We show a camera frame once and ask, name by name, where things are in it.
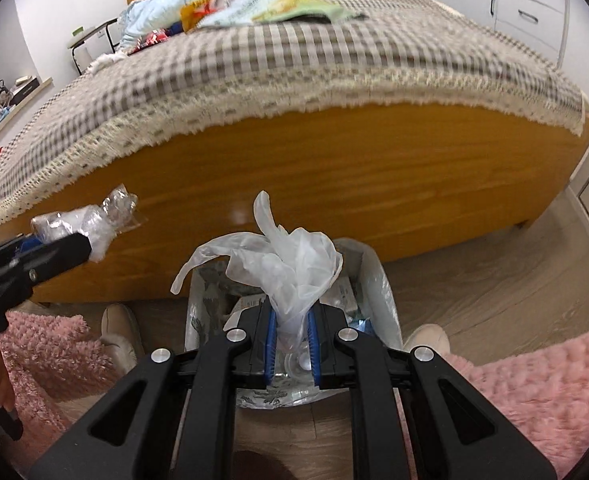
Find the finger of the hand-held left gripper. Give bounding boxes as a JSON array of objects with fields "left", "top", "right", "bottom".
[
  {"left": 2, "top": 236, "right": 44, "bottom": 262},
  {"left": 28, "top": 232, "right": 93, "bottom": 286}
]

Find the yellow snack packet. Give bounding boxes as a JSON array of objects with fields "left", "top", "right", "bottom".
[{"left": 180, "top": 0, "right": 311, "bottom": 35}]

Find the person's pink fleece leg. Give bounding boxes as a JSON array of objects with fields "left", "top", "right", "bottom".
[
  {"left": 0, "top": 310, "right": 120, "bottom": 436},
  {"left": 441, "top": 327, "right": 589, "bottom": 480}
]

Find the black box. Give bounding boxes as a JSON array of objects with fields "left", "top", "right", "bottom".
[{"left": 12, "top": 77, "right": 40, "bottom": 98}]

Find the person's pink fleece right leg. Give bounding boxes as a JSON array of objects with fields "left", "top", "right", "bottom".
[{"left": 441, "top": 327, "right": 589, "bottom": 480}]

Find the leaf patterned plastic bag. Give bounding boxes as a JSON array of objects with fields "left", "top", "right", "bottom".
[{"left": 184, "top": 237, "right": 405, "bottom": 411}]

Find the clear plastic wrap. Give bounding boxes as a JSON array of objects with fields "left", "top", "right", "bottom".
[{"left": 30, "top": 185, "right": 142, "bottom": 263}]

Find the red snack packet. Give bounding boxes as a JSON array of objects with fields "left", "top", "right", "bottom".
[{"left": 137, "top": 30, "right": 172, "bottom": 53}]

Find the beige right slipper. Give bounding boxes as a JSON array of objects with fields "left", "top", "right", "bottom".
[{"left": 403, "top": 324, "right": 450, "bottom": 356}]

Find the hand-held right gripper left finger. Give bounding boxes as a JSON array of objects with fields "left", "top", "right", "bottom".
[{"left": 28, "top": 302, "right": 278, "bottom": 480}]

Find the beige left slipper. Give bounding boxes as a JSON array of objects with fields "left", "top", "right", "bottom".
[{"left": 99, "top": 304, "right": 142, "bottom": 373}]

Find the beige slipper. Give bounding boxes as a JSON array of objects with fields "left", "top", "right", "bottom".
[
  {"left": 403, "top": 324, "right": 450, "bottom": 356},
  {"left": 99, "top": 304, "right": 142, "bottom": 373}
]

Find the person's left hand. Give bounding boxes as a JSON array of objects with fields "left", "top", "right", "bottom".
[{"left": 0, "top": 345, "right": 13, "bottom": 413}]

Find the black frame side table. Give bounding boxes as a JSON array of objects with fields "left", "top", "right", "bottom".
[{"left": 67, "top": 17, "right": 120, "bottom": 76}]

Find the translucent plastic glove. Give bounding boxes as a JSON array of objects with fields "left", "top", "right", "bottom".
[{"left": 170, "top": 190, "right": 344, "bottom": 333}]

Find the beige windowsill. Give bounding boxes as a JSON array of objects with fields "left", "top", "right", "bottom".
[{"left": 0, "top": 77, "right": 55, "bottom": 151}]

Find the white wardrobe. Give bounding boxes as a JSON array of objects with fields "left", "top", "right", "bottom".
[{"left": 344, "top": 0, "right": 572, "bottom": 68}]

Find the person's pink fleece left leg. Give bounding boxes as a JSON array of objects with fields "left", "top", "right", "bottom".
[{"left": 0, "top": 310, "right": 120, "bottom": 436}]

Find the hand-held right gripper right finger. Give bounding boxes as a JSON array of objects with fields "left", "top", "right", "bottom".
[{"left": 308, "top": 302, "right": 557, "bottom": 480}]

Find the wooden bed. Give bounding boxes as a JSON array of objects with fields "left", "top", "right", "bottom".
[{"left": 22, "top": 0, "right": 589, "bottom": 306}]

